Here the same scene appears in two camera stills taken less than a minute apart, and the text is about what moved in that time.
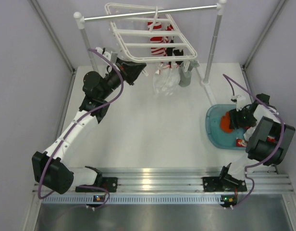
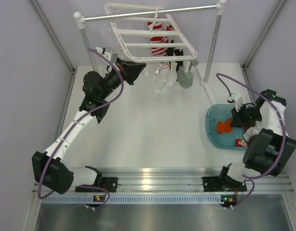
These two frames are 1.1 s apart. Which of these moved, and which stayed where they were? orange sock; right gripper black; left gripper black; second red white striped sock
Moved: orange sock
Stayed: right gripper black; second red white striped sock; left gripper black
